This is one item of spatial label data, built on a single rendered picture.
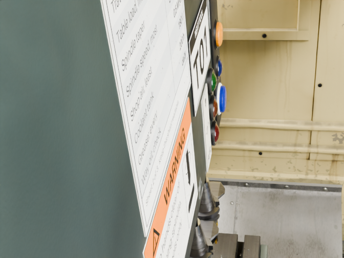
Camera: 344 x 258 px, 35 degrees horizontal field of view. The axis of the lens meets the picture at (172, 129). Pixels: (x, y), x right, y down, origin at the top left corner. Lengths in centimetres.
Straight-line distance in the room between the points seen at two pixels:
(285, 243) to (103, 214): 138
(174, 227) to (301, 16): 99
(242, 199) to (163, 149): 131
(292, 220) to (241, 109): 37
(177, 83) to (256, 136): 117
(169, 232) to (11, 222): 22
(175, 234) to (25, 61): 25
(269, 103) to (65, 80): 129
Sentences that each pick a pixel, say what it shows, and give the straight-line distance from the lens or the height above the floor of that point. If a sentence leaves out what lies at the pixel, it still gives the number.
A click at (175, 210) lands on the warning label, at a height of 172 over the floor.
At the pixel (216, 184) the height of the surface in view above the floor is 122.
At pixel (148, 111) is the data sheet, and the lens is 30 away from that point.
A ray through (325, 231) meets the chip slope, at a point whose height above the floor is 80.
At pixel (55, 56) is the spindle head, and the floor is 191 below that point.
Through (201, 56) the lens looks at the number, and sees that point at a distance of 47.
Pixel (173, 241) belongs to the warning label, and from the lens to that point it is 39.
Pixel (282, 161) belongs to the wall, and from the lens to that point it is 159.
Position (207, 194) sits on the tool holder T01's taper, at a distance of 104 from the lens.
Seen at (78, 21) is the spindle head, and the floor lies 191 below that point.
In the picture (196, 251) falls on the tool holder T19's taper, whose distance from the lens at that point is 98.
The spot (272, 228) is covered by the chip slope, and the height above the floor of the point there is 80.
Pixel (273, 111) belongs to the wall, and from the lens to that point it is 148.
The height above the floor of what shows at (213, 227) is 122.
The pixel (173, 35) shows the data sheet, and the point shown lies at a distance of 36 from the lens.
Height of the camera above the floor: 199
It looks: 37 degrees down
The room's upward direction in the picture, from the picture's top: 7 degrees counter-clockwise
